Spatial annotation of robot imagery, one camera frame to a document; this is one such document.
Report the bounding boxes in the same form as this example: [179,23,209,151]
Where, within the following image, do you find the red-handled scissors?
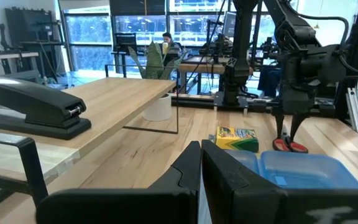
[272,124,310,154]

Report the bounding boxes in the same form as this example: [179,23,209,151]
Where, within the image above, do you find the green snake plant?
[127,40,186,80]

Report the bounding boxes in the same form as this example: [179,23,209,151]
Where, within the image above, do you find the black stapler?
[0,76,93,141]

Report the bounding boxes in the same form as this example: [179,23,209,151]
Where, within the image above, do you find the blue plastic bin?
[225,149,358,190]

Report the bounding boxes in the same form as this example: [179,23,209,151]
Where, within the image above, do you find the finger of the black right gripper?
[288,111,310,145]
[273,112,287,142]

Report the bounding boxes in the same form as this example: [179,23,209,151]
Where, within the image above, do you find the wooden side table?
[0,50,40,63]

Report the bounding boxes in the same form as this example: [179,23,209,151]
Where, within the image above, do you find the person at desk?
[161,31,183,54]

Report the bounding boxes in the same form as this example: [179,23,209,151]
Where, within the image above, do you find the wooden shelf riser black frame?
[0,63,180,207]

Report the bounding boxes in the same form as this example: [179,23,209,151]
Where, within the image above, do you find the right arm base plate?
[213,91,249,110]

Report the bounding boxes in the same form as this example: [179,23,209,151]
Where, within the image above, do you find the background computer monitor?
[223,11,237,39]

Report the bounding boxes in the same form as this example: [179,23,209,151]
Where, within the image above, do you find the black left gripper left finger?
[35,141,202,224]

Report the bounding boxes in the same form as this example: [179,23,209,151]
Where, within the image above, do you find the black equipment rack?
[4,6,65,79]

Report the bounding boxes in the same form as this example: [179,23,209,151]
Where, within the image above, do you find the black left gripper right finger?
[201,139,358,224]

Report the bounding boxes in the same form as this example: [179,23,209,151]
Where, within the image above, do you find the black open laptop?
[114,32,139,55]

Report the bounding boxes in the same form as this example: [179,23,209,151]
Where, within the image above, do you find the yellow green crayon box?
[209,125,260,154]

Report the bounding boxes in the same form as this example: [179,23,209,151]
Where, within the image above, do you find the white plant pot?
[142,93,173,123]

